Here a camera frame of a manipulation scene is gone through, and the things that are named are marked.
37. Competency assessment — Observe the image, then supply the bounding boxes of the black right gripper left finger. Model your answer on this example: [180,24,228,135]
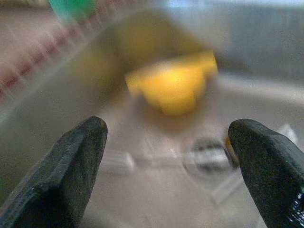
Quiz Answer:
[0,115,109,228]

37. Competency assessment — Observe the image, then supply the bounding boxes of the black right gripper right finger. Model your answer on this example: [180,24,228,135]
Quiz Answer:
[228,118,304,228]

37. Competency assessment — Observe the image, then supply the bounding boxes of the yellow bowl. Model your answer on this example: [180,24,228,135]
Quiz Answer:
[95,14,219,117]

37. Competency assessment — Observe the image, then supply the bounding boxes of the steel sink drain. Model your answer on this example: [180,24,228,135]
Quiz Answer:
[190,139,230,173]

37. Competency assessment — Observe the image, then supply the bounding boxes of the stainless steel sink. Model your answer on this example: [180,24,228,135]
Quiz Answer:
[0,4,304,228]

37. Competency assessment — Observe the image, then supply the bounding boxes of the green dish soap bottle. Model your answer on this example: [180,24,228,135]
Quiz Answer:
[48,0,97,21]

